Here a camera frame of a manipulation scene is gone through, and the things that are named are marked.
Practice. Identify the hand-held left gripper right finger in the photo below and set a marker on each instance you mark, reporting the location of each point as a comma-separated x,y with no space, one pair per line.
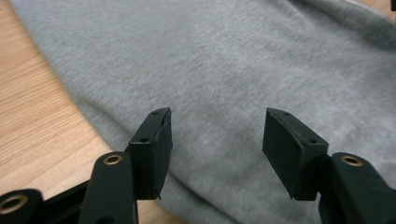
289,152

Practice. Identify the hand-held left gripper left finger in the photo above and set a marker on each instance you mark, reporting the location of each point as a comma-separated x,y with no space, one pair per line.
152,155

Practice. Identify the grey sweatpants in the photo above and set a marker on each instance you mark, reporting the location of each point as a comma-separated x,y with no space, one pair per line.
236,71

